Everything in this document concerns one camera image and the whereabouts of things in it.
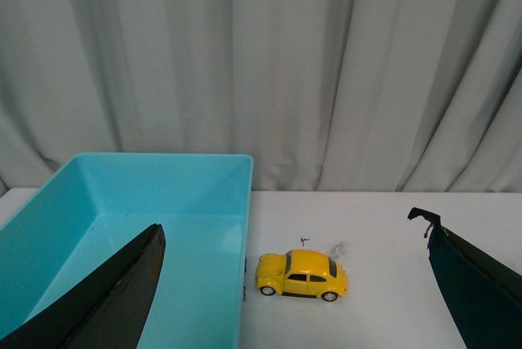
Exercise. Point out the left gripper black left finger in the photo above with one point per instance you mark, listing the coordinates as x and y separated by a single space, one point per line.
108 308

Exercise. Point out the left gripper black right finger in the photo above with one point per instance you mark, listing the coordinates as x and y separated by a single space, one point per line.
483 295

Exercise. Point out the yellow beetle toy car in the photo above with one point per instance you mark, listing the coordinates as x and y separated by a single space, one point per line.
301 273

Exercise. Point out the turquoise plastic bin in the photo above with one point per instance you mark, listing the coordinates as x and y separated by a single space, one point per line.
97 202

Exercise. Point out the grey curtain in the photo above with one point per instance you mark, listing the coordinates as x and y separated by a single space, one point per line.
324 95

